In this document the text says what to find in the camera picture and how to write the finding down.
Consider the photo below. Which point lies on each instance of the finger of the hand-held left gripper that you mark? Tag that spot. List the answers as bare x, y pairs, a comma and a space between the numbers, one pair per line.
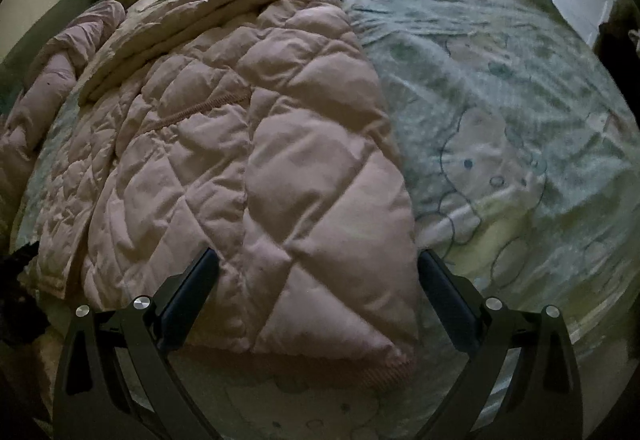
17, 260

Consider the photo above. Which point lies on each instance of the pink quilted coat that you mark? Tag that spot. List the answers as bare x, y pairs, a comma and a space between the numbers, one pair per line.
250, 145

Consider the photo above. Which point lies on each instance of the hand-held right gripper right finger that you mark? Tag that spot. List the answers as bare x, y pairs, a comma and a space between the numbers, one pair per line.
450, 300

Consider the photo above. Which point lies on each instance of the bed with cartoon printed sheet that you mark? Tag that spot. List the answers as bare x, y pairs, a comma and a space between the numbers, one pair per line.
500, 120

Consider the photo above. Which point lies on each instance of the white crumpled cloth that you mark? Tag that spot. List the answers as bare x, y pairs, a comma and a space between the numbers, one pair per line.
634, 39

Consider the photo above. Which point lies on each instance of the rolled pink duvet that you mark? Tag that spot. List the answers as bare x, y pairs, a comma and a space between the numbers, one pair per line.
45, 85

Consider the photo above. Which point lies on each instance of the green headboard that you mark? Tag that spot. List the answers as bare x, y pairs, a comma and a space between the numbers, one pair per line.
65, 15

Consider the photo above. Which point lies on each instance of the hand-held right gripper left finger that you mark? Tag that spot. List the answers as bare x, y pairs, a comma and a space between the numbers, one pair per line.
190, 295

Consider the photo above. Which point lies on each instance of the dark chair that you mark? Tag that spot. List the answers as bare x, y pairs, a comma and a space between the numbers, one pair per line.
612, 45

